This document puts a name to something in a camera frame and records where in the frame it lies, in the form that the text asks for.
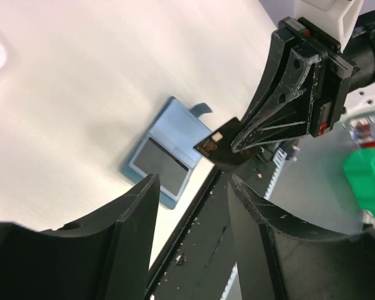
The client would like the green storage bin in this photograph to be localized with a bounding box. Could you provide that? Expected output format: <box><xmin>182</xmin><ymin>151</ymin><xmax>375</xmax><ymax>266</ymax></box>
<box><xmin>343</xmin><ymin>147</ymin><xmax>375</xmax><ymax>217</ymax></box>

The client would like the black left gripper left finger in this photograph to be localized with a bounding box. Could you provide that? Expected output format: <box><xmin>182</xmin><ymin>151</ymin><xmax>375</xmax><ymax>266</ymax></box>
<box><xmin>0</xmin><ymin>174</ymin><xmax>160</xmax><ymax>299</ymax></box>

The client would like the blue leather card holder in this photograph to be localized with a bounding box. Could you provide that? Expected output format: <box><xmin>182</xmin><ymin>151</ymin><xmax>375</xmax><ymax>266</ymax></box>
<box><xmin>119</xmin><ymin>96</ymin><xmax>212</xmax><ymax>209</ymax></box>

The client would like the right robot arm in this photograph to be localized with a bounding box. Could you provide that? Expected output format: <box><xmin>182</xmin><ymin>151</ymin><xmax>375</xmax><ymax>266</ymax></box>
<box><xmin>231</xmin><ymin>1</ymin><xmax>375</xmax><ymax>153</ymax></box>

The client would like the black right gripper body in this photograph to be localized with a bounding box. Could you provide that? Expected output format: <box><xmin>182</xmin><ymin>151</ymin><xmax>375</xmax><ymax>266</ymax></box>
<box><xmin>278</xmin><ymin>17</ymin><xmax>354</xmax><ymax>137</ymax></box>

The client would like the black VIP credit card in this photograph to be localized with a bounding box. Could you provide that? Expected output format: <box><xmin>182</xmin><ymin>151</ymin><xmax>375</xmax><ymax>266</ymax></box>
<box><xmin>132</xmin><ymin>137</ymin><xmax>189</xmax><ymax>197</ymax></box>

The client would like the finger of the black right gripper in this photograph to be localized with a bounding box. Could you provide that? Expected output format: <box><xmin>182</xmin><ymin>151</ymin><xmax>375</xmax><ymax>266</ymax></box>
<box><xmin>241</xmin><ymin>29</ymin><xmax>296</xmax><ymax>125</ymax></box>
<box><xmin>231</xmin><ymin>43</ymin><xmax>321</xmax><ymax>153</ymax></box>

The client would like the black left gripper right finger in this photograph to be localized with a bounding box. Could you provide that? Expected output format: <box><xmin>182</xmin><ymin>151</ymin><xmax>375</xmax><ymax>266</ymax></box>
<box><xmin>227</xmin><ymin>176</ymin><xmax>375</xmax><ymax>299</ymax></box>

